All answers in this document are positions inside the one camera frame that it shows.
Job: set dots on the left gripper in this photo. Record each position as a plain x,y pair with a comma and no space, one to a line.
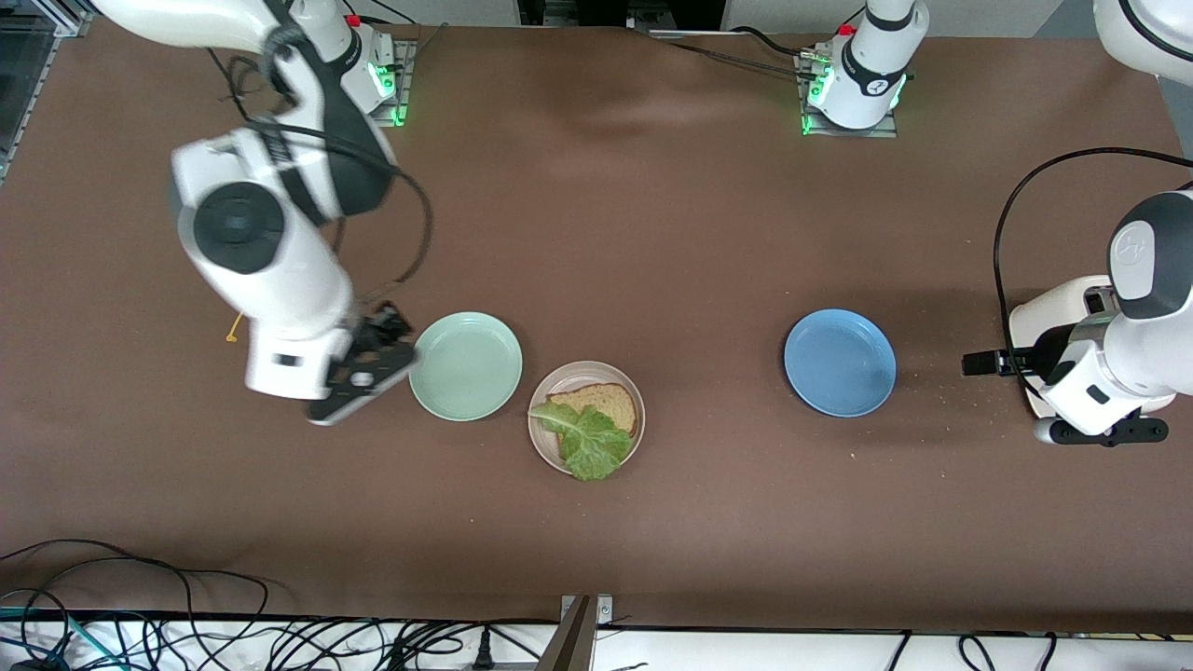
1046,352

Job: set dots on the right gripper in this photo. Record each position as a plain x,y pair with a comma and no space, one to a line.
383,329

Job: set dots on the green lettuce leaf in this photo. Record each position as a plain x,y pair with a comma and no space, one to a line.
592,447

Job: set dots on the brown bread slice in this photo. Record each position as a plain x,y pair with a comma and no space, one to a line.
610,401

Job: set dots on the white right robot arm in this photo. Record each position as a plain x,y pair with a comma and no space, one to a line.
280,280

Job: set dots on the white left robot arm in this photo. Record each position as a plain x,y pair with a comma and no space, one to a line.
867,75

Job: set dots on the blue plate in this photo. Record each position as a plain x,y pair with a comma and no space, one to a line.
839,363

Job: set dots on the mint green plate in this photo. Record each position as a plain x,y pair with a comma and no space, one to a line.
466,366

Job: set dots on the beige plate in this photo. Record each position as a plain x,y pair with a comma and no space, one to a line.
550,377

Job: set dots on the white toaster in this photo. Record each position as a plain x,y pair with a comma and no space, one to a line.
1035,326

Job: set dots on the yellow mustard squeeze bottle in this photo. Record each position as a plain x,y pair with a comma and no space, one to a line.
234,331

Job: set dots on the black power plug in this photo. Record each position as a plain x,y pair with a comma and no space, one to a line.
483,650

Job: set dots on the grey metal post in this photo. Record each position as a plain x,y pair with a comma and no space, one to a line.
570,643

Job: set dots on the small metal bracket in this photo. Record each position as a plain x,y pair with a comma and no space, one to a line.
604,608

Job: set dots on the aluminium frame rail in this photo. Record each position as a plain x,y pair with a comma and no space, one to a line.
67,23

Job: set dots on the silver metal bracket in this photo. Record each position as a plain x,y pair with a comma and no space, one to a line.
652,11

